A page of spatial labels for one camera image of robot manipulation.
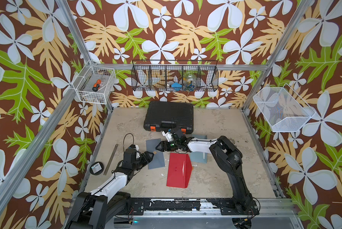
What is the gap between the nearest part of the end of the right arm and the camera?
760mm

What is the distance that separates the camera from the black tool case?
103 centimetres

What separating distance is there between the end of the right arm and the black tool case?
16cm
